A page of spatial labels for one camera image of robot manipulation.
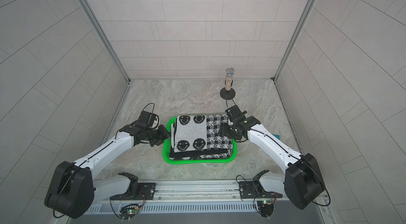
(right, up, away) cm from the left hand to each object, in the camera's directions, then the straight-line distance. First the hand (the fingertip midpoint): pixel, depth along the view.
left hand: (174, 134), depth 84 cm
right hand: (+26, +1, -2) cm, 26 cm away
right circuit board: (+44, -28, -15) cm, 54 cm away
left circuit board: (-14, -27, -18) cm, 36 cm away
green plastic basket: (-2, -5, -7) cm, 9 cm away
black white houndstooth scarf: (+12, 0, -5) cm, 13 cm away
